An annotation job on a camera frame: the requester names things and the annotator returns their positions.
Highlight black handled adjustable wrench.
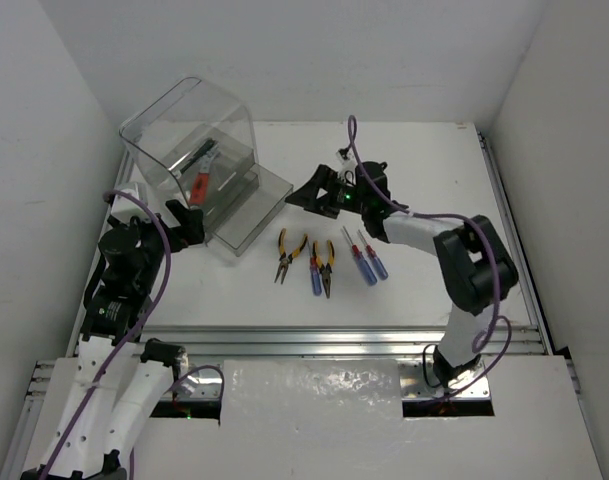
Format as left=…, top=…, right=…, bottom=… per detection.
left=173, top=139, right=218, bottom=179

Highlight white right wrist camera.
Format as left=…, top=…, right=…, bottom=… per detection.
left=336, top=147, right=357, bottom=176

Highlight clear stacked plastic container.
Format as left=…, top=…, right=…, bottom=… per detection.
left=117, top=75, right=261, bottom=236

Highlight red handled adjustable wrench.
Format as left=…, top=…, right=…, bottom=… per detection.
left=188, top=153, right=218, bottom=207

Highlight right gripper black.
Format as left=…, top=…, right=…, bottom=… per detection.
left=287, top=165, right=369, bottom=219

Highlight aluminium frame rail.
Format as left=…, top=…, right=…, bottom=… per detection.
left=0, top=124, right=585, bottom=480

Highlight clear plastic pull-out drawer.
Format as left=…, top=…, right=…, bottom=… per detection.
left=202, top=164, right=293, bottom=257

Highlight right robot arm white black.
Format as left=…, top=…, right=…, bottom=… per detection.
left=286, top=161, right=519, bottom=387

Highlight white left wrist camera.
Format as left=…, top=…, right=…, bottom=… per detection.
left=103, top=182, right=150, bottom=224

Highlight red blue screwdriver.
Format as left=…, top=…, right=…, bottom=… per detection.
left=357, top=229, right=389, bottom=280
left=342, top=226, right=377, bottom=286
left=308, top=241, right=322, bottom=296

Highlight yellow black long-nose pliers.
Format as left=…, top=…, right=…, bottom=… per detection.
left=312, top=240, right=335, bottom=299

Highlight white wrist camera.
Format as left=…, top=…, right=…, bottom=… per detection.
left=103, top=182, right=150, bottom=224
left=336, top=147, right=357, bottom=176

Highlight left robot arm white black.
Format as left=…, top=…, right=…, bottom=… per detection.
left=21, top=200, right=205, bottom=479

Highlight yellow black needle-nose pliers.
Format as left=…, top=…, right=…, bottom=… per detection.
left=274, top=228, right=308, bottom=284

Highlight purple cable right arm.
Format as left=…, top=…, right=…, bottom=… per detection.
left=346, top=114, right=512, bottom=401

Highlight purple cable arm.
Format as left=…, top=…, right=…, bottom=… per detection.
left=346, top=114, right=512, bottom=401
left=33, top=189, right=227, bottom=480

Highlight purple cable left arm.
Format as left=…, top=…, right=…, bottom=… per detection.
left=33, top=189, right=227, bottom=480

